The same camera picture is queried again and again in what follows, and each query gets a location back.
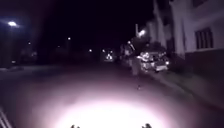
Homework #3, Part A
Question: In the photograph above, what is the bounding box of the pale building with dark window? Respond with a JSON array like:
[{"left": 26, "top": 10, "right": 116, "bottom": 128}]
[{"left": 146, "top": 0, "right": 224, "bottom": 79}]

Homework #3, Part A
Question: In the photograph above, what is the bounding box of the grey asphalt road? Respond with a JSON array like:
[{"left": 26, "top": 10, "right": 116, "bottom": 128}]
[{"left": 0, "top": 63, "right": 224, "bottom": 128}]

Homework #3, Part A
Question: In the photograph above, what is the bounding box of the person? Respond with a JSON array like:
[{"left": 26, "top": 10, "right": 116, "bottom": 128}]
[{"left": 127, "top": 39, "right": 145, "bottom": 77}]

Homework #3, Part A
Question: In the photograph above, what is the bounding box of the street lamp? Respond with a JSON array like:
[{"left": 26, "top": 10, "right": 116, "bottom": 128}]
[{"left": 6, "top": 20, "right": 19, "bottom": 68}]

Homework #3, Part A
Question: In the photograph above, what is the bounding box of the parked car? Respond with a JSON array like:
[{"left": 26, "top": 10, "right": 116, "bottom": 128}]
[{"left": 139, "top": 49, "right": 171, "bottom": 73}]

